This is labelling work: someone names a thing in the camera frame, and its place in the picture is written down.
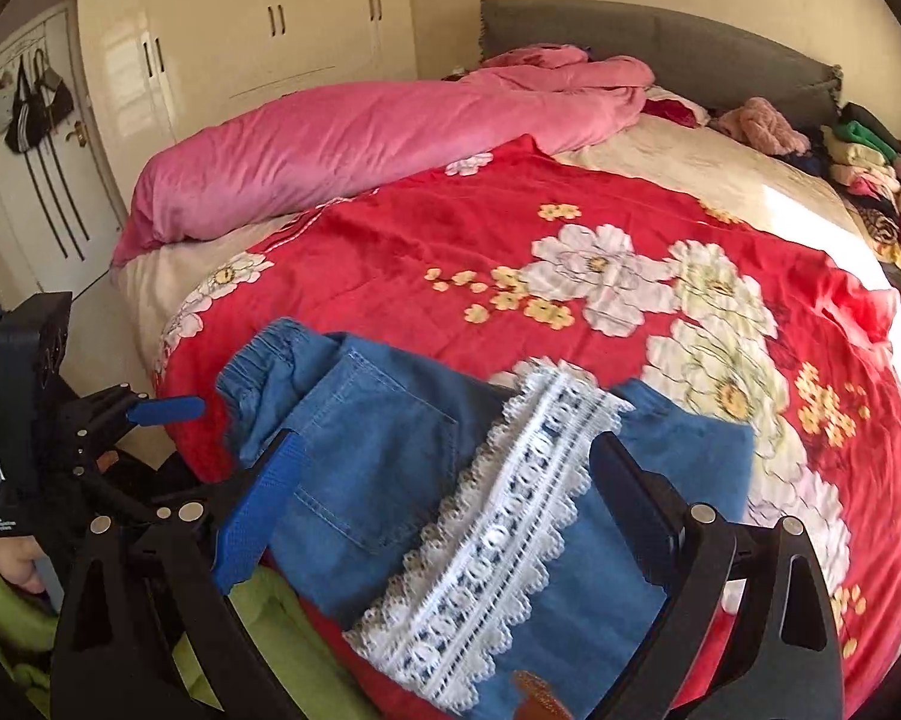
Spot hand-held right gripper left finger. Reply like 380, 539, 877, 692
49, 431, 309, 720

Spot pink quilt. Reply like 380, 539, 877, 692
111, 45, 657, 267

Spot black striped hanging bag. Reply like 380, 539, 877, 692
4, 49, 92, 262

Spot white wardrobe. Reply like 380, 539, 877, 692
75, 0, 421, 143

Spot pile of folded clothes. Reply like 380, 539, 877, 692
784, 101, 901, 293

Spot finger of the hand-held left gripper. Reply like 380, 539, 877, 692
52, 384, 207, 437
67, 439, 211, 526

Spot red floral blanket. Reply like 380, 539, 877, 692
154, 133, 901, 720

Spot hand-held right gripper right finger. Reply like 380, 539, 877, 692
589, 431, 845, 720

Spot blue denim pants with lace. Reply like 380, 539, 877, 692
216, 317, 755, 720

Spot grey padded headboard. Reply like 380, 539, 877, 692
478, 0, 845, 121

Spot person's left hand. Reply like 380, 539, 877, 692
0, 532, 46, 595

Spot pink fluffy garment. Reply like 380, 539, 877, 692
709, 96, 812, 158

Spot dark red cloth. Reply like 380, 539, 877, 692
641, 96, 710, 128

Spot amber hair clip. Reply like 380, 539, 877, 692
510, 671, 579, 720

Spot white door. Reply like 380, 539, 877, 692
0, 0, 125, 301

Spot green fleece garment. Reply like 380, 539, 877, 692
0, 457, 376, 720

